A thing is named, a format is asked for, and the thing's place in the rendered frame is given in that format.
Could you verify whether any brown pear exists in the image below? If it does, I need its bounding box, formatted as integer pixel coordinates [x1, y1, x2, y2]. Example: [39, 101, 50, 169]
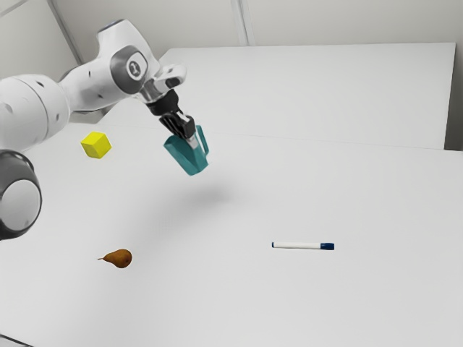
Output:
[97, 249, 133, 270]

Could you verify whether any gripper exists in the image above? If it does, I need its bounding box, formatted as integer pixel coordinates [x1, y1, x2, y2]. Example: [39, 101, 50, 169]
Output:
[147, 89, 200, 151]

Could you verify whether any yellow cube block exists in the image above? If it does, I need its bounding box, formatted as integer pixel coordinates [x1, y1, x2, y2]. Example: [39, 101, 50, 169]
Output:
[80, 131, 113, 160]

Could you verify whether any teal faceted mug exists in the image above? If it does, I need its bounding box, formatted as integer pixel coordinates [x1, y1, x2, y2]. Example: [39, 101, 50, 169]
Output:
[163, 124, 211, 177]

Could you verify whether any white marker pen blue cap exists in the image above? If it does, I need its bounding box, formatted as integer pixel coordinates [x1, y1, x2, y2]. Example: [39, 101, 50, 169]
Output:
[271, 241, 336, 252]

